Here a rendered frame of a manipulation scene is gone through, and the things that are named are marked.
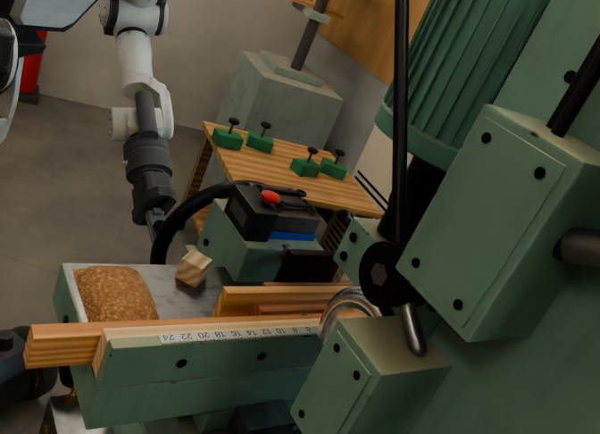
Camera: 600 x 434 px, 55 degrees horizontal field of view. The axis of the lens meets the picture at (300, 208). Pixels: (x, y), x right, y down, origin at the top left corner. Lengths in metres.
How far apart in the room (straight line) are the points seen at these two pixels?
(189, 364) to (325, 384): 0.17
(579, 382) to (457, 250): 0.13
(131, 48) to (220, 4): 2.49
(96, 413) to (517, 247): 0.44
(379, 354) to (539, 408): 0.13
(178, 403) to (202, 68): 3.27
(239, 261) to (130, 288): 0.18
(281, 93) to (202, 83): 1.00
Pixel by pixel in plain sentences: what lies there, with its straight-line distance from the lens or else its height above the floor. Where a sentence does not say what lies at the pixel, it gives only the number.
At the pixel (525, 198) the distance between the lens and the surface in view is 0.41.
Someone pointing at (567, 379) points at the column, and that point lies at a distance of 0.49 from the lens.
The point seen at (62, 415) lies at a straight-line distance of 0.98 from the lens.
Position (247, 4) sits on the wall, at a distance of 3.80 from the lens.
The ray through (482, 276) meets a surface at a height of 1.20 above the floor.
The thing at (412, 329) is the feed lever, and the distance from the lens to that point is 0.53.
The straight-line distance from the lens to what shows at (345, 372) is 0.52.
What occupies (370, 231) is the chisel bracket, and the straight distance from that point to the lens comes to 0.74.
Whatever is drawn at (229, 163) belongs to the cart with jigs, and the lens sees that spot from 2.21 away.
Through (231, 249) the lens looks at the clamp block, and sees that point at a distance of 0.85.
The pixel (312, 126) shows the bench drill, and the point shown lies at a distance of 3.11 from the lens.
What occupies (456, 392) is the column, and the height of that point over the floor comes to 1.06.
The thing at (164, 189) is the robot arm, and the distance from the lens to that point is 1.08.
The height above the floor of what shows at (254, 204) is 1.01.
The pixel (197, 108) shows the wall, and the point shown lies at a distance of 3.93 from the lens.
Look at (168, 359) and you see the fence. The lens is 0.63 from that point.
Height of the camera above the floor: 1.35
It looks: 23 degrees down
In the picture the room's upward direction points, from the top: 24 degrees clockwise
